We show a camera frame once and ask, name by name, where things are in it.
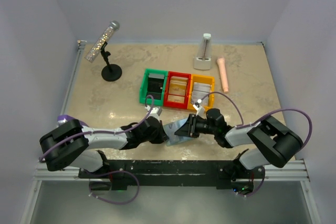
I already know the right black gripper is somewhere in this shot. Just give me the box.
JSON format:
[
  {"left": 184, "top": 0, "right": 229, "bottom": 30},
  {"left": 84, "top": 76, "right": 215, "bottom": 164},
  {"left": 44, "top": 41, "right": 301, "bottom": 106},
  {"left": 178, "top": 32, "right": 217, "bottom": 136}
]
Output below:
[{"left": 174, "top": 114, "right": 217, "bottom": 138}]

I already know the teal leather card holder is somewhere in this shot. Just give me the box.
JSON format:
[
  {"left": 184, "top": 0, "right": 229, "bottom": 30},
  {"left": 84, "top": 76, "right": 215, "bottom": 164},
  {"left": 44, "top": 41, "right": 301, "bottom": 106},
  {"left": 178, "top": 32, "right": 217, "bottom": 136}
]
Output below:
[{"left": 163, "top": 119, "right": 193, "bottom": 146}]

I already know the white VIP credit card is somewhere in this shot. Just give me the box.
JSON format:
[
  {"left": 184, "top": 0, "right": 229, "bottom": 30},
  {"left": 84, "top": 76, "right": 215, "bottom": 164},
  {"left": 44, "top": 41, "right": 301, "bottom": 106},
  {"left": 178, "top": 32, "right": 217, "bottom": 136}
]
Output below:
[{"left": 163, "top": 122, "right": 181, "bottom": 136}]

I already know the gold credit card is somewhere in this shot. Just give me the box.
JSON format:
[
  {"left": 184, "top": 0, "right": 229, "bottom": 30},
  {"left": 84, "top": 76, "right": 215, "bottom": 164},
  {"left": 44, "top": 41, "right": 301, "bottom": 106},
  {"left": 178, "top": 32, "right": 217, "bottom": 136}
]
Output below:
[{"left": 167, "top": 94, "right": 185, "bottom": 103}]

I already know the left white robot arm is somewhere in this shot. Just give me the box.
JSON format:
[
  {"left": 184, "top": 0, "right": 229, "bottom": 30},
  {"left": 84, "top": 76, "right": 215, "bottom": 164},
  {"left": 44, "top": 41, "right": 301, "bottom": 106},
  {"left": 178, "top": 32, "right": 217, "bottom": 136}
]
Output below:
[{"left": 39, "top": 116, "right": 169, "bottom": 178}]

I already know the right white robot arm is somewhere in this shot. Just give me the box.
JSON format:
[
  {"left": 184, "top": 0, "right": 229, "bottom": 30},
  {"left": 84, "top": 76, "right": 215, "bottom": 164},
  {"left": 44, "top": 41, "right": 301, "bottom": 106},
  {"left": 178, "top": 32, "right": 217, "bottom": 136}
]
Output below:
[{"left": 174, "top": 109, "right": 303, "bottom": 178}]

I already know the white cards stack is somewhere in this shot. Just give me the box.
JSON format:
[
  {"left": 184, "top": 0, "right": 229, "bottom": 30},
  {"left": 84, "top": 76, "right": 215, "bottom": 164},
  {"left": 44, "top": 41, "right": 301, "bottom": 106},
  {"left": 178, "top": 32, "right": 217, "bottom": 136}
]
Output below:
[{"left": 191, "top": 82, "right": 212, "bottom": 104}]

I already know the gold cards stack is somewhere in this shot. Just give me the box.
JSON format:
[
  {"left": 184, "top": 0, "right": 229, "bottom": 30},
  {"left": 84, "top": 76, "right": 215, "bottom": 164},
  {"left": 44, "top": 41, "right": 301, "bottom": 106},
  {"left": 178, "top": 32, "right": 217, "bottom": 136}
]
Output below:
[{"left": 169, "top": 76, "right": 188, "bottom": 96}]

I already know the black cards stack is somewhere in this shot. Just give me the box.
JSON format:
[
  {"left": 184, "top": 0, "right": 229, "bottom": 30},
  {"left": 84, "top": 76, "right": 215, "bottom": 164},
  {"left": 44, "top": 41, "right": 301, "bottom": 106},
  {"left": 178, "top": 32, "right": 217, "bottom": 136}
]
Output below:
[{"left": 146, "top": 73, "right": 165, "bottom": 100}]

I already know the red plastic bin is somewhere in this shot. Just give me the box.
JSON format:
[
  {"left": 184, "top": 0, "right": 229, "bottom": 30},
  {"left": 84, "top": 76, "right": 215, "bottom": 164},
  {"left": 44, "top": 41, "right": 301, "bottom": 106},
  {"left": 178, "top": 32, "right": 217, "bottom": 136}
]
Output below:
[{"left": 163, "top": 71, "right": 191, "bottom": 110}]

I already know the green plastic bin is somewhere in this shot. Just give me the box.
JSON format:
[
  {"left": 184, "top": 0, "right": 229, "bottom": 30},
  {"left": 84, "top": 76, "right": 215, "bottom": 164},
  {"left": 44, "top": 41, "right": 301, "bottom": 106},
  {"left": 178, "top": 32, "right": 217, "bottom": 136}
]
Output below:
[{"left": 139, "top": 69, "right": 168, "bottom": 106}]

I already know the yellow plastic bin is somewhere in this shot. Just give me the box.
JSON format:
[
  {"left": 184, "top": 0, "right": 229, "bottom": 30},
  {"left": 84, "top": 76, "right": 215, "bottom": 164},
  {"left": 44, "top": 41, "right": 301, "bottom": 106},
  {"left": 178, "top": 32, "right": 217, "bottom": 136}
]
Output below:
[{"left": 186, "top": 74, "right": 215, "bottom": 111}]

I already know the white metronome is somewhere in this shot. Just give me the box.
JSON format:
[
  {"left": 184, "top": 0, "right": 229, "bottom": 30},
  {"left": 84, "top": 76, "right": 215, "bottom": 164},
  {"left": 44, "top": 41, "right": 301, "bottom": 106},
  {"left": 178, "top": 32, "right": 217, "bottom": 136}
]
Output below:
[{"left": 194, "top": 33, "right": 212, "bottom": 70}]

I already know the black microphone stand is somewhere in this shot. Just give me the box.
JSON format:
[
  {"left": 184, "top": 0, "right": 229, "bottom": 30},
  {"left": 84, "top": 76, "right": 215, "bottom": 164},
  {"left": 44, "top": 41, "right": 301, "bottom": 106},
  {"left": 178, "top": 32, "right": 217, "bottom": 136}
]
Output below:
[{"left": 100, "top": 42, "right": 122, "bottom": 82}]

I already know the pink flashlight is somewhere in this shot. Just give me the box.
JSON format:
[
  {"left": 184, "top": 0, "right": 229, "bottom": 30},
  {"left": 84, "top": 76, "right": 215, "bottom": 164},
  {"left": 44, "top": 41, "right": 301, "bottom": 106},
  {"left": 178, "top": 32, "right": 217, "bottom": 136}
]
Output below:
[{"left": 216, "top": 58, "right": 229, "bottom": 93}]

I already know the purple block fixture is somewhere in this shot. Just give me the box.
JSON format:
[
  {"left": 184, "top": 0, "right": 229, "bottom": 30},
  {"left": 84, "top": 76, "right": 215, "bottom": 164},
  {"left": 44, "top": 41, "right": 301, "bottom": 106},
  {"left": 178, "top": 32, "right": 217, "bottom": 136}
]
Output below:
[{"left": 57, "top": 114, "right": 87, "bottom": 126}]

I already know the glitter silver microphone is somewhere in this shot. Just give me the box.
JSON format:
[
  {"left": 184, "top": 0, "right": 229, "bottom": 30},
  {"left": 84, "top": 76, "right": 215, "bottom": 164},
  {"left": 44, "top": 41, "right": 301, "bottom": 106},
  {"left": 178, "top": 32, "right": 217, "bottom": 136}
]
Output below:
[{"left": 85, "top": 20, "right": 120, "bottom": 63}]

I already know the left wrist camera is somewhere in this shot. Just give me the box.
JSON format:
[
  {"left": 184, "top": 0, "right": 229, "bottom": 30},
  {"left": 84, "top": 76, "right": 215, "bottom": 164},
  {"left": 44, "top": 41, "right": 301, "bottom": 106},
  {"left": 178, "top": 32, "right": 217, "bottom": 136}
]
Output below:
[{"left": 145, "top": 105, "right": 162, "bottom": 120}]

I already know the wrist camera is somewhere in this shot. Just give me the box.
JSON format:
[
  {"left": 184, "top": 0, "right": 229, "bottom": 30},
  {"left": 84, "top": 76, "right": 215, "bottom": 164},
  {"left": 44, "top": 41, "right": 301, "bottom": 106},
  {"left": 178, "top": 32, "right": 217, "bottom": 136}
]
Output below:
[
  {"left": 145, "top": 105, "right": 162, "bottom": 120},
  {"left": 193, "top": 99, "right": 205, "bottom": 116}
]

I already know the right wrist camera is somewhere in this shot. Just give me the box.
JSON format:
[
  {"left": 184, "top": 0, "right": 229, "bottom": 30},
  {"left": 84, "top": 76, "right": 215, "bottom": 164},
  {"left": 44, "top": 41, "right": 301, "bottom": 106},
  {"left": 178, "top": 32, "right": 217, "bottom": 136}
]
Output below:
[{"left": 193, "top": 99, "right": 205, "bottom": 116}]

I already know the purple cable loop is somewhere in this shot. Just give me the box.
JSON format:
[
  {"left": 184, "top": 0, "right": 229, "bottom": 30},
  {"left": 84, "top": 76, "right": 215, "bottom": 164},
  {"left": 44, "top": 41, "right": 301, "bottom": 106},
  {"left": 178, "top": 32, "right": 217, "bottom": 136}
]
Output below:
[{"left": 88, "top": 170, "right": 141, "bottom": 204}]

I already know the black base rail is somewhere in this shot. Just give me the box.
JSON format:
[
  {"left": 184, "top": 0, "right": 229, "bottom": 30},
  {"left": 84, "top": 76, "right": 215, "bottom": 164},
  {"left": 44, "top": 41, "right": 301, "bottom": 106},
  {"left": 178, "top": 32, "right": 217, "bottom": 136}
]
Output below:
[{"left": 78, "top": 160, "right": 265, "bottom": 190}]

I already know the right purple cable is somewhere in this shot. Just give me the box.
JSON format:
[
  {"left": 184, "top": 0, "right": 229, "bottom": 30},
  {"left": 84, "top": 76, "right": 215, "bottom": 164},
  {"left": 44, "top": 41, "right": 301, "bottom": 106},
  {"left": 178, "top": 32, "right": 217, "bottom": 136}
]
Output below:
[{"left": 195, "top": 91, "right": 313, "bottom": 154}]

